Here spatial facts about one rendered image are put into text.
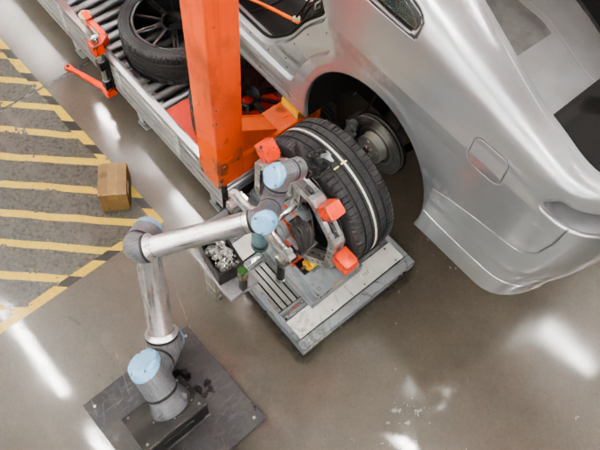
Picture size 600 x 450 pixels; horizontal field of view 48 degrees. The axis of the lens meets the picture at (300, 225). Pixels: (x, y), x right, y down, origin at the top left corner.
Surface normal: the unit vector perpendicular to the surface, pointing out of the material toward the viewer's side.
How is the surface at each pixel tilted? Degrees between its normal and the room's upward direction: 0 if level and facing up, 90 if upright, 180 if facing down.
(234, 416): 0
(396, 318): 0
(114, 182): 0
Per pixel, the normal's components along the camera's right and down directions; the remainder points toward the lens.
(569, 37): 0.29, -0.19
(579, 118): 0.11, -0.42
